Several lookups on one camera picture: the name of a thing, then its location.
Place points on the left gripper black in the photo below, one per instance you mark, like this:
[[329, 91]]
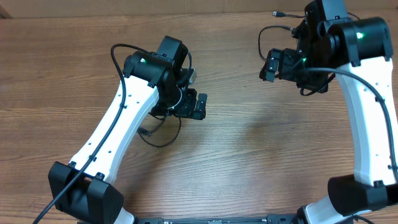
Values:
[[188, 109]]

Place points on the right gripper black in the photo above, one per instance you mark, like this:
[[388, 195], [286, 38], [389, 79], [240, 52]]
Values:
[[280, 64]]

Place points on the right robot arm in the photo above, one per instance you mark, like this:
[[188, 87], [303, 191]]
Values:
[[335, 45]]

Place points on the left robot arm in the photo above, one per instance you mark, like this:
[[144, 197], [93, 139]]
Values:
[[151, 83]]

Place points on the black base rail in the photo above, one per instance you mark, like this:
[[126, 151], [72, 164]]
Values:
[[270, 219]]

